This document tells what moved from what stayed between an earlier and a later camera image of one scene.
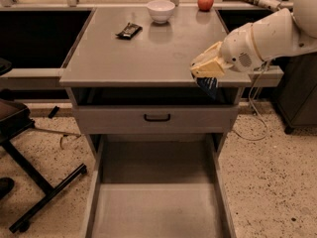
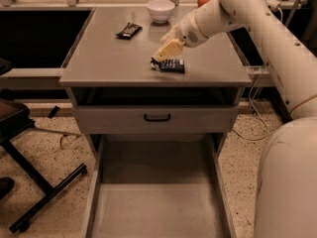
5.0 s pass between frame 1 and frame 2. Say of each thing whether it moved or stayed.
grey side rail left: stayed
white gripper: moved
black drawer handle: stayed
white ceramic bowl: stayed
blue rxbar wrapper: moved
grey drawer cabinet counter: stayed
